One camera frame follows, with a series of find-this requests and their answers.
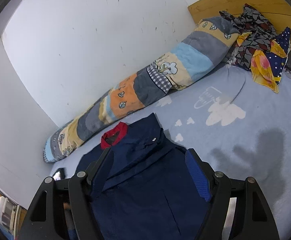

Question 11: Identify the navy blue jacket red collar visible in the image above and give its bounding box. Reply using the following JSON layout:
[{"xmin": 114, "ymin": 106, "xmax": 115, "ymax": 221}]
[{"xmin": 78, "ymin": 114, "xmax": 207, "ymax": 239}]

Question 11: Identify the light blue cloud bedsheet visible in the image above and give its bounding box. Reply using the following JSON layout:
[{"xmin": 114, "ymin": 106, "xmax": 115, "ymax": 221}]
[{"xmin": 53, "ymin": 64, "xmax": 291, "ymax": 239}]

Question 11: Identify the yellow and navy floral garment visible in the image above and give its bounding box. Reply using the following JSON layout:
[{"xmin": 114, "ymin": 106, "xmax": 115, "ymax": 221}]
[{"xmin": 234, "ymin": 27, "xmax": 291, "ymax": 94}]

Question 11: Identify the patchwork rolled quilt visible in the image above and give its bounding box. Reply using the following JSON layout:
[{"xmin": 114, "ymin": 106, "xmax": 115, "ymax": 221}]
[{"xmin": 43, "ymin": 16, "xmax": 239, "ymax": 163}]

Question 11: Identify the grey red leaf-pattern garment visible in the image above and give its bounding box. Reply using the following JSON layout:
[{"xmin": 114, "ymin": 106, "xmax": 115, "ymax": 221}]
[{"xmin": 219, "ymin": 4, "xmax": 277, "ymax": 71}]

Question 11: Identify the wooden headboard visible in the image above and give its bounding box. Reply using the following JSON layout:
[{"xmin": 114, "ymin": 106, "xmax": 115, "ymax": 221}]
[{"xmin": 188, "ymin": 0, "xmax": 291, "ymax": 33}]

